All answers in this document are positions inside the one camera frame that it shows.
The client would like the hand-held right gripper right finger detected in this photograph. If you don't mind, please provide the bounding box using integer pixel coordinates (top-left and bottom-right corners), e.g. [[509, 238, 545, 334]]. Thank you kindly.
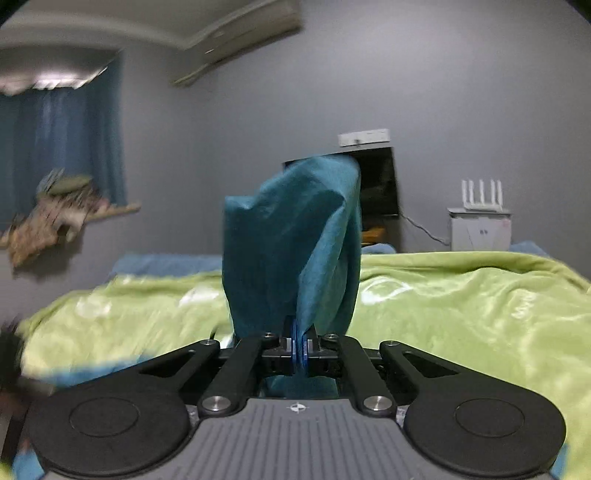
[[298, 323, 467, 417]]

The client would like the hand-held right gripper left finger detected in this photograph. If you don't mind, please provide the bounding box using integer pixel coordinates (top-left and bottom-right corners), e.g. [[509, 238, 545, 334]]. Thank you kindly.
[[115, 318, 299, 416]]

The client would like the teal hooded jacket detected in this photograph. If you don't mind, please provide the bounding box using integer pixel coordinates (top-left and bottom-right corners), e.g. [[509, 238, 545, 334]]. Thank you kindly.
[[9, 155, 575, 480]]

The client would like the mottled brown shelf decoration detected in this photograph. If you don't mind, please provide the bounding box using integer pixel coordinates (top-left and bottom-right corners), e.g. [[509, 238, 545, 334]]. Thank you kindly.
[[8, 168, 112, 269]]

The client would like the green blanket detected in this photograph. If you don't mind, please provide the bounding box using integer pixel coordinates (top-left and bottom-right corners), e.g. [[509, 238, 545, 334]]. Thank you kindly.
[[18, 251, 591, 480]]

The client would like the white cabinet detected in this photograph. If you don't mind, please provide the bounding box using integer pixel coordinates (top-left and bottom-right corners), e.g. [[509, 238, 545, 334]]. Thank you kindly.
[[447, 208, 512, 253]]

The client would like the blue curtain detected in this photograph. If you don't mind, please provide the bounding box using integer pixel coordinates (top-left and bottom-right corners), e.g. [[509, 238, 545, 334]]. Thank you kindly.
[[0, 58, 128, 232]]

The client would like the white router with antennas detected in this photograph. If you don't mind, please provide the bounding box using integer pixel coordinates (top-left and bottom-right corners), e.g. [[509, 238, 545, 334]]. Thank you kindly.
[[461, 179, 505, 211]]

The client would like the white air conditioner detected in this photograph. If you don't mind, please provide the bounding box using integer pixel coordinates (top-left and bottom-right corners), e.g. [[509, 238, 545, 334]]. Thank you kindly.
[[171, 0, 304, 86]]

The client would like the grey cable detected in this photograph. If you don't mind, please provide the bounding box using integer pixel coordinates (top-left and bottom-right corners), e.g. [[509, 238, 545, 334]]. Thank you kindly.
[[397, 213, 450, 244]]

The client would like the wooden wall shelf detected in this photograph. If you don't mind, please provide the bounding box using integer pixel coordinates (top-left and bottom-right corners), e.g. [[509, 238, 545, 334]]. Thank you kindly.
[[0, 202, 141, 248]]

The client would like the black wall television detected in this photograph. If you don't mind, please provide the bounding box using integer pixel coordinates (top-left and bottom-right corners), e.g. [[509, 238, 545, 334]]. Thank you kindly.
[[283, 148, 399, 217]]

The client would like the white wall outlet strip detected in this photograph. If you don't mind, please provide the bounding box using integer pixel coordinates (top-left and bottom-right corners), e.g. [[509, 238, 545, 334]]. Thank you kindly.
[[338, 129, 390, 147]]

